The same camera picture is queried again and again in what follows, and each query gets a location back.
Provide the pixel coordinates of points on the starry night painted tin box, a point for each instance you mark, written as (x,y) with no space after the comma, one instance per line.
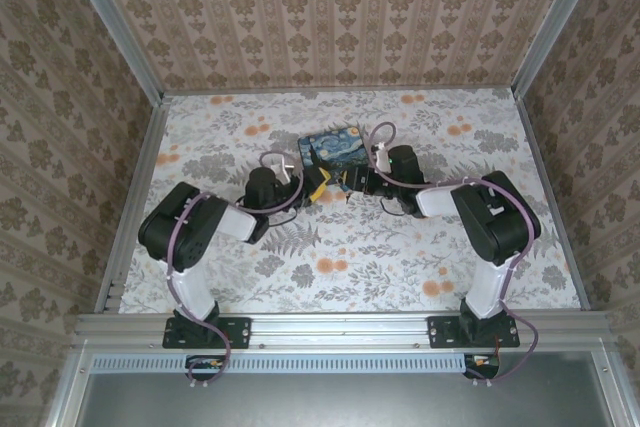
(332,147)

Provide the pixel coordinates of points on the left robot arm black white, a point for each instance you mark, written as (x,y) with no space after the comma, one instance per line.
(175,232)

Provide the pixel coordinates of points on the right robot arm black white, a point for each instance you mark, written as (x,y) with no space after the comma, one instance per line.
(500,227)

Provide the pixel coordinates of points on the floral patterned table cover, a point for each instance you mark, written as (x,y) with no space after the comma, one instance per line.
(380,287)

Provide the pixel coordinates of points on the black connector box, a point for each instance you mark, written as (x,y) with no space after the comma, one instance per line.
(487,369)
(197,364)

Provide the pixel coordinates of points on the grey metal sheet panel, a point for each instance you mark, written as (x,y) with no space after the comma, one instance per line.
(325,402)

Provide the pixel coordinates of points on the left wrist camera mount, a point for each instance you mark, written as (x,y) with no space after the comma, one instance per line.
(284,169)

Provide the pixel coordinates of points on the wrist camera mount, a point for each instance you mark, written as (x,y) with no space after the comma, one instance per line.
(284,169)
(381,153)

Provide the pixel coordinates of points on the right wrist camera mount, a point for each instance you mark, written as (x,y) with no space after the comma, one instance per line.
(381,153)

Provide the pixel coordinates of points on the aluminium rear rail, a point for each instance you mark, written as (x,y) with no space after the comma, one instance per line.
(340,90)

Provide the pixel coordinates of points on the aluminium side rail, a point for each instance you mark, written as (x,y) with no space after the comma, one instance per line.
(537,157)
(143,172)

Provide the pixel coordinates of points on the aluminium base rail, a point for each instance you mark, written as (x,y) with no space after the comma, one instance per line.
(340,327)

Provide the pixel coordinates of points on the aluminium frame post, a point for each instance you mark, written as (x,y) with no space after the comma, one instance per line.
(554,22)
(116,27)

